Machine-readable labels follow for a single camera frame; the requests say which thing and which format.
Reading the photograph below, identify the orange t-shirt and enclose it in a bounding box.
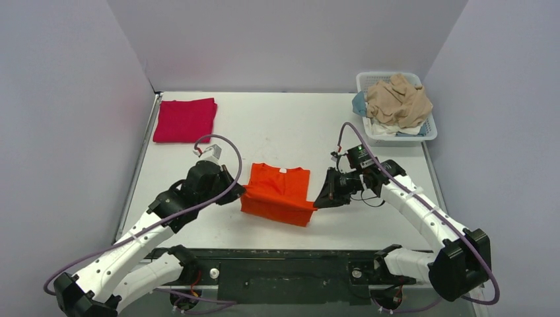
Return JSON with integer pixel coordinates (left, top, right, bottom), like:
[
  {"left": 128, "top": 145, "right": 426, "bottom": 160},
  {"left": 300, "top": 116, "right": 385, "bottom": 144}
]
[{"left": 240, "top": 162, "right": 317, "bottom": 227}]

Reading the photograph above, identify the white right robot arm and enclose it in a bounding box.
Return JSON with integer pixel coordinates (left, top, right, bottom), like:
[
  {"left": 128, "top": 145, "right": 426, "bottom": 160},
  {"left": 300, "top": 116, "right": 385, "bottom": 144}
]
[{"left": 314, "top": 145, "right": 491, "bottom": 301}]

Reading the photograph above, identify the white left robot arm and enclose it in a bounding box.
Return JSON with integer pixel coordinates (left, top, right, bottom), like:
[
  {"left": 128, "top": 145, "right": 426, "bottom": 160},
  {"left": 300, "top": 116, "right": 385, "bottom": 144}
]
[{"left": 53, "top": 160, "right": 246, "bottom": 316}]

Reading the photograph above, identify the folded red t-shirt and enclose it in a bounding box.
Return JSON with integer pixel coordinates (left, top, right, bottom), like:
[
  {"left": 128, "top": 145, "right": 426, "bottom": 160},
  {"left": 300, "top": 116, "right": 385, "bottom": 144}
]
[{"left": 153, "top": 98, "right": 218, "bottom": 144}]

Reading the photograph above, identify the white garment in basket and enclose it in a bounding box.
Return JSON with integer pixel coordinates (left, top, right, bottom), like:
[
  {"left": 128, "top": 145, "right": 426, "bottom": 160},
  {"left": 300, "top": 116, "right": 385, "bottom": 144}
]
[{"left": 364, "top": 118, "right": 427, "bottom": 137}]

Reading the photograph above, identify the blue garment in basket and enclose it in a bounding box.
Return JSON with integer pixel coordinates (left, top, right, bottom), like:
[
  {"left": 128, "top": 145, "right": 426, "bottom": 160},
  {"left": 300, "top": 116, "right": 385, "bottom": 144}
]
[{"left": 351, "top": 91, "right": 367, "bottom": 118}]

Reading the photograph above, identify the beige crumpled t-shirt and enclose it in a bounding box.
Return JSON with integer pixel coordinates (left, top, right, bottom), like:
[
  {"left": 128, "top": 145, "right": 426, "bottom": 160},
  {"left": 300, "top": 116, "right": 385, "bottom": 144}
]
[{"left": 365, "top": 73, "right": 433, "bottom": 128}]

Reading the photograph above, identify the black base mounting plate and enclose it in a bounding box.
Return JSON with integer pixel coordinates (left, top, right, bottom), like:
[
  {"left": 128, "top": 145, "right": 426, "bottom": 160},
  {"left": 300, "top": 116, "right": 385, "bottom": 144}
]
[{"left": 170, "top": 248, "right": 428, "bottom": 305}]

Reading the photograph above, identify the white plastic laundry basket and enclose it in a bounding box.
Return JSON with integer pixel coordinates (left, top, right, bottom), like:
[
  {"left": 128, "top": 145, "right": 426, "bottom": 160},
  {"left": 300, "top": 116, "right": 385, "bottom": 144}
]
[{"left": 352, "top": 71, "right": 438, "bottom": 147}]

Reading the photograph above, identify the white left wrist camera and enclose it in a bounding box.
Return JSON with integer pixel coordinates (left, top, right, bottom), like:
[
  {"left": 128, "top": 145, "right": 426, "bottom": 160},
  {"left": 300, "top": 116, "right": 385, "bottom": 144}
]
[{"left": 193, "top": 145, "right": 222, "bottom": 164}]

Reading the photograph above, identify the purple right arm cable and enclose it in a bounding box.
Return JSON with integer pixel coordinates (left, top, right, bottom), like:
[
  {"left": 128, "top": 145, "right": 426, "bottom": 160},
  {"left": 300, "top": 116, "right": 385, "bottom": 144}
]
[{"left": 335, "top": 122, "right": 501, "bottom": 306}]

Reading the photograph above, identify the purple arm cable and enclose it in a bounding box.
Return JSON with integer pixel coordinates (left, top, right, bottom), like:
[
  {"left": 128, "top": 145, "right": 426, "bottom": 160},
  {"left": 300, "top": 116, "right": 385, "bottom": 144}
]
[
  {"left": 42, "top": 134, "right": 244, "bottom": 296},
  {"left": 335, "top": 122, "right": 501, "bottom": 306}
]

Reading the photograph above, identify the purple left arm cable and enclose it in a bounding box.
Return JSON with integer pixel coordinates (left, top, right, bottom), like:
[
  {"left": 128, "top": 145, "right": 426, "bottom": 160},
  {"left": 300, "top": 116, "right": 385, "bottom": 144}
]
[{"left": 42, "top": 134, "right": 244, "bottom": 296}]

